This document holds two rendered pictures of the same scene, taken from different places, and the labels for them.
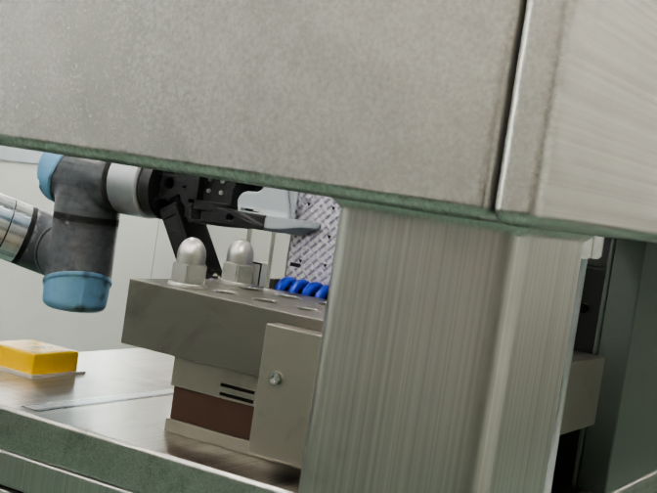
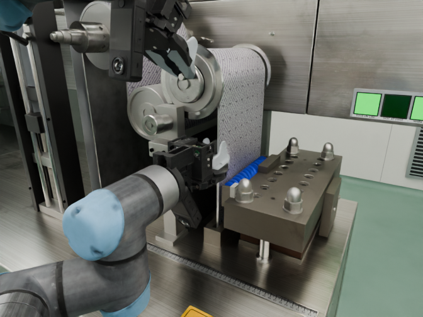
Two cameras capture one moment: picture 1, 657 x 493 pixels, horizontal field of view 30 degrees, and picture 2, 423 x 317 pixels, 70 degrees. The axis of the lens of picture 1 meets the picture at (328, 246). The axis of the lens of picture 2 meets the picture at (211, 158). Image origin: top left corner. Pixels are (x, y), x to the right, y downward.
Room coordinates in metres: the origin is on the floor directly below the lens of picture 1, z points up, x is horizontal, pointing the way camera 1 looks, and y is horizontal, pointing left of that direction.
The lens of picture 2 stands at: (1.27, 0.62, 1.32)
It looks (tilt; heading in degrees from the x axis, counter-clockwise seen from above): 21 degrees down; 271
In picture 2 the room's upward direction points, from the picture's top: straight up
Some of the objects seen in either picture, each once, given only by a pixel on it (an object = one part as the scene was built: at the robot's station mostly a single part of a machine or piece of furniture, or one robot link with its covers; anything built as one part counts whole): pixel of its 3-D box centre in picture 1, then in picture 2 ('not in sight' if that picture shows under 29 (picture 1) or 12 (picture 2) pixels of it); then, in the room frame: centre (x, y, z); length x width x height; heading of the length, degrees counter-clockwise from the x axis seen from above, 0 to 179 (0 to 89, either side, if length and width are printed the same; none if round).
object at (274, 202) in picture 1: (277, 202); (222, 155); (1.26, 0.06, 1.11); 0.09 x 0.03 x 0.06; 59
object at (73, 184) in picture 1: (90, 178); (114, 216); (1.40, 0.28, 1.11); 0.11 x 0.08 x 0.09; 60
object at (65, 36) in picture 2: not in sight; (65, 36); (1.58, -0.04, 1.34); 0.06 x 0.03 x 0.03; 60
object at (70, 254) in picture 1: (77, 260); (110, 278); (1.42, 0.29, 1.01); 0.11 x 0.08 x 0.11; 23
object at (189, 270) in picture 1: (191, 261); (293, 198); (1.13, 0.12, 1.05); 0.04 x 0.04 x 0.04
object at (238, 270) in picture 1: (239, 261); (244, 189); (1.21, 0.09, 1.05); 0.04 x 0.04 x 0.04
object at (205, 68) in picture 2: not in sight; (219, 77); (1.26, -0.09, 1.25); 0.26 x 0.12 x 0.12; 60
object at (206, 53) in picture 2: not in sight; (190, 82); (1.32, 0.01, 1.25); 0.15 x 0.01 x 0.15; 150
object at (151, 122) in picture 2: not in sight; (152, 124); (1.39, 0.06, 1.18); 0.04 x 0.02 x 0.04; 150
